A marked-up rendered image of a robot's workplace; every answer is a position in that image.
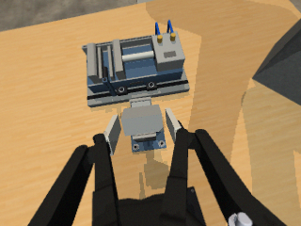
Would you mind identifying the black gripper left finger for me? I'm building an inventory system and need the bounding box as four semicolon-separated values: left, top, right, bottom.
27;115;121;226

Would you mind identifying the grey flat bar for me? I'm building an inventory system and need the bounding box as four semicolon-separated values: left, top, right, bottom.
98;47;103;82
107;45;115;81

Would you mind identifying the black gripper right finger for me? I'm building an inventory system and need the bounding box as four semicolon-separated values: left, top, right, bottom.
157;107;287;226

